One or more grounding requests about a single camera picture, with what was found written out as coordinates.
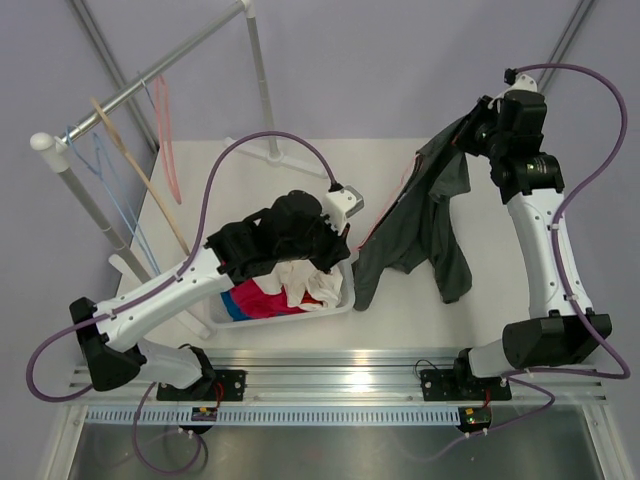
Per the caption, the thin pink wire hanger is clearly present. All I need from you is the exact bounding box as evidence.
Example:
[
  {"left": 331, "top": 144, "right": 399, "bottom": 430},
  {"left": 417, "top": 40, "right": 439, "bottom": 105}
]
[{"left": 355, "top": 154, "right": 418, "bottom": 252}]

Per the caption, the dark grey t shirt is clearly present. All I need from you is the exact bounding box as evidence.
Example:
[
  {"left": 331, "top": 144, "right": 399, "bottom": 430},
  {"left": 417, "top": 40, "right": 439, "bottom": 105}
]
[{"left": 352, "top": 118, "right": 472, "bottom": 311}]

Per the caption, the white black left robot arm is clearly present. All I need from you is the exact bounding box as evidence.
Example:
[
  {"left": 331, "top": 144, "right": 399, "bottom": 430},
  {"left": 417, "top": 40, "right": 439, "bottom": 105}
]
[{"left": 70, "top": 187, "right": 364, "bottom": 399}]

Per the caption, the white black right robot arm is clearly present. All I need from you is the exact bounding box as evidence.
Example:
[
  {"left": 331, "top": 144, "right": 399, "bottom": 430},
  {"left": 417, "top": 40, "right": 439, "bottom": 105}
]
[{"left": 452, "top": 89, "right": 612, "bottom": 382}]

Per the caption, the thick pink plastic hanger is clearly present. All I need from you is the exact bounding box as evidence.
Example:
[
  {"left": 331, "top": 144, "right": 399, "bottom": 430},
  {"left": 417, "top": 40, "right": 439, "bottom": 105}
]
[{"left": 153, "top": 75, "right": 182, "bottom": 205}]

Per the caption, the beige wooden hanger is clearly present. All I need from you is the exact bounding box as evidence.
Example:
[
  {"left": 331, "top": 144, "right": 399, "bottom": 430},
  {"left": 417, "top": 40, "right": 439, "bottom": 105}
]
[{"left": 90, "top": 97, "right": 190, "bottom": 255}]

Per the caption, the white cloth in basket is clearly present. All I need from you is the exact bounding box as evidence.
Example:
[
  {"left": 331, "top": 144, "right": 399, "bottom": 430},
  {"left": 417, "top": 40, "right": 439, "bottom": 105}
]
[{"left": 253, "top": 260, "right": 343, "bottom": 311}]

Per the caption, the white plastic laundry basket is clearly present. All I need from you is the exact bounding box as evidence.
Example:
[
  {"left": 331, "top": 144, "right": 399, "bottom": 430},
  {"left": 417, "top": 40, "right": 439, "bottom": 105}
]
[{"left": 204, "top": 261, "right": 355, "bottom": 329}]

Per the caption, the silver white clothes rack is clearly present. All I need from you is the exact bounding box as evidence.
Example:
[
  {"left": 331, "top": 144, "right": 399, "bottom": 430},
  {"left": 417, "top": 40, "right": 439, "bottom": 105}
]
[{"left": 28, "top": 0, "right": 332, "bottom": 341}]

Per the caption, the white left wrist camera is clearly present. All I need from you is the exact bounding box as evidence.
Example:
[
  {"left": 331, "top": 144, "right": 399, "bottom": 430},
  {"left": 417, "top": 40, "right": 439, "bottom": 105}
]
[{"left": 322, "top": 185, "right": 365, "bottom": 223}]

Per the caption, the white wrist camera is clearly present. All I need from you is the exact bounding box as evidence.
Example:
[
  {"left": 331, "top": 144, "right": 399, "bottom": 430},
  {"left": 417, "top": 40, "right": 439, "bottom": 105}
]
[
  {"left": 322, "top": 185, "right": 365, "bottom": 223},
  {"left": 489, "top": 69, "right": 538, "bottom": 109}
]

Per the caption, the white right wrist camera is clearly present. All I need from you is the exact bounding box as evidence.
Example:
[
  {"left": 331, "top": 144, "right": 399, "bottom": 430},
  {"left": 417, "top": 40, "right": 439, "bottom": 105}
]
[{"left": 489, "top": 69, "right": 538, "bottom": 109}]

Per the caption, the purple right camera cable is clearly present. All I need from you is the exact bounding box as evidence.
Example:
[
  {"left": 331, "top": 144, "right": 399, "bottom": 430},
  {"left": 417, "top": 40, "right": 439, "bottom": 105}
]
[{"left": 502, "top": 63, "right": 632, "bottom": 381}]

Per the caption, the purple camera cable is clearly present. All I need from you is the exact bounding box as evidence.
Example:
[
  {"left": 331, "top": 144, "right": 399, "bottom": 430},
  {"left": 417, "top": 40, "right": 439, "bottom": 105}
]
[
  {"left": 502, "top": 63, "right": 632, "bottom": 381},
  {"left": 25, "top": 130, "right": 344, "bottom": 404}
]

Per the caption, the aluminium mounting rail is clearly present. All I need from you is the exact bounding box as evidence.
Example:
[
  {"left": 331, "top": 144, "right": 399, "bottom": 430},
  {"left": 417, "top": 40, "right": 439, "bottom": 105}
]
[{"left": 76, "top": 349, "right": 607, "bottom": 405}]

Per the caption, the blue wire hanger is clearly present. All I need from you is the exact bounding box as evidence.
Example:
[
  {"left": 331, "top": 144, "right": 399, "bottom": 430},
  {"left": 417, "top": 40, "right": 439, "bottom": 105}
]
[{"left": 70, "top": 133, "right": 161, "bottom": 275}]

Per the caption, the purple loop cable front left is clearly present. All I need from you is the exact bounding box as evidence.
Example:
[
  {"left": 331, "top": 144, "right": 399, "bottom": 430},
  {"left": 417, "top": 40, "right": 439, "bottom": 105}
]
[{"left": 132, "top": 382, "right": 207, "bottom": 476}]

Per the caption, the purple cable front right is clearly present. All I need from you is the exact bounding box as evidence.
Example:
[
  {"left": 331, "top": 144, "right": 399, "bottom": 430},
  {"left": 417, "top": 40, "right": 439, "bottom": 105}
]
[{"left": 402, "top": 377, "right": 557, "bottom": 462}]

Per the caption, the white slotted cable duct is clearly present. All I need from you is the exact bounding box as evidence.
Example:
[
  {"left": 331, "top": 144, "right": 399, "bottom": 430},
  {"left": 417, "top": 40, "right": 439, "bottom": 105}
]
[{"left": 85, "top": 405, "right": 461, "bottom": 427}]

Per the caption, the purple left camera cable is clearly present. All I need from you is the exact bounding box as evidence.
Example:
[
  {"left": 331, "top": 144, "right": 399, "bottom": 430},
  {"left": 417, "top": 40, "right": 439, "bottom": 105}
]
[{"left": 25, "top": 130, "right": 344, "bottom": 404}]

